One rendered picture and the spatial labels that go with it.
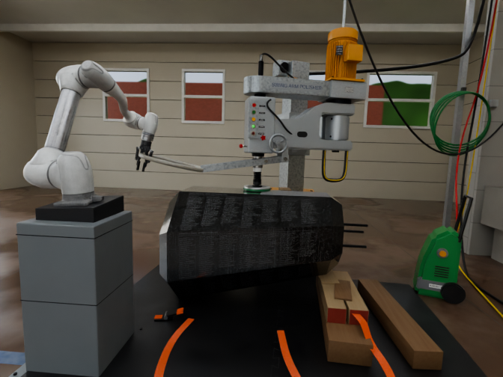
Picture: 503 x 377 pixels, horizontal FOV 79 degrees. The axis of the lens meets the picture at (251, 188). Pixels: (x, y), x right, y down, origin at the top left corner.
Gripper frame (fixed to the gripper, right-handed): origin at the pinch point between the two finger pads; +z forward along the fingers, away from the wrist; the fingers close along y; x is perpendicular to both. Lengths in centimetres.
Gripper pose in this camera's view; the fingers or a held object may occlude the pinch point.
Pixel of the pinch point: (141, 166)
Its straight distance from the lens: 250.1
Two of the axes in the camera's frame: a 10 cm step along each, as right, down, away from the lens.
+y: 9.7, 2.5, -0.5
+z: -2.5, 9.7, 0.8
